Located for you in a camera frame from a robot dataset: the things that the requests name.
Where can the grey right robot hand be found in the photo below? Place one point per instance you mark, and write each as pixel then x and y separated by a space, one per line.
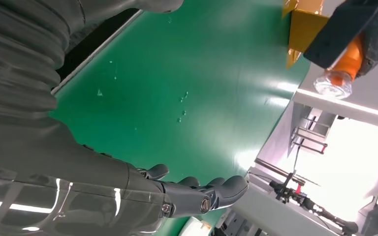
pixel 62 182

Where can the yellow taped cardboard box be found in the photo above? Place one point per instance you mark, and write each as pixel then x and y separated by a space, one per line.
pixel 306 29

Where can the white tube with gold print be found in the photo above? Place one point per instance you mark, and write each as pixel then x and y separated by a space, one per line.
pixel 194 228

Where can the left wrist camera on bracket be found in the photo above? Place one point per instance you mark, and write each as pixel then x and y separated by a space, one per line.
pixel 339 32

